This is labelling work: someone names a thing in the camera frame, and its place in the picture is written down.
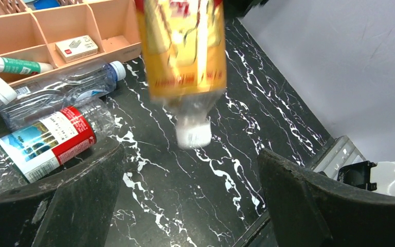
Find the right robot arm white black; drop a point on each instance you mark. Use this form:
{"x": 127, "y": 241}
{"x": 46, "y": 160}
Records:
{"x": 377, "y": 177}

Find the gold red tea bottle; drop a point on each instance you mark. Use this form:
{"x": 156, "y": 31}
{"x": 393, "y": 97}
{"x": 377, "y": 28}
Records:
{"x": 183, "y": 48}

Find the clear blue cap bottle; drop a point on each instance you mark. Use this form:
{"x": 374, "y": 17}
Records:
{"x": 41, "y": 97}

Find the small white box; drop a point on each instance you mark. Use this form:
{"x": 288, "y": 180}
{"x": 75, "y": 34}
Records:
{"x": 76, "y": 48}

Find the blue round object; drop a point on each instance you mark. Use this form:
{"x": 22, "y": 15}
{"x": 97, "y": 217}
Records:
{"x": 45, "y": 4}

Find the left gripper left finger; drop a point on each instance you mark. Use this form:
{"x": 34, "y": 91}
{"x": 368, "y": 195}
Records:
{"x": 71, "y": 208}

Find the clear bottle red blue label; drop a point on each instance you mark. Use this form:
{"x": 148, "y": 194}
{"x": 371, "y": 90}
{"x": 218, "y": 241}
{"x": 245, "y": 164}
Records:
{"x": 32, "y": 152}

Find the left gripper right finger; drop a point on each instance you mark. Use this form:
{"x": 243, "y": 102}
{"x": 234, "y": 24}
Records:
{"x": 310, "y": 209}

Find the peach desk organizer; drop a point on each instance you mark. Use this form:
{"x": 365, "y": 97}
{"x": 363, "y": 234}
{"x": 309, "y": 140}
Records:
{"x": 32, "y": 35}

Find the green white tube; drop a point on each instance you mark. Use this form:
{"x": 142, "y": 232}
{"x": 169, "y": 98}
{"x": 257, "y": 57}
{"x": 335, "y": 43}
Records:
{"x": 23, "y": 67}

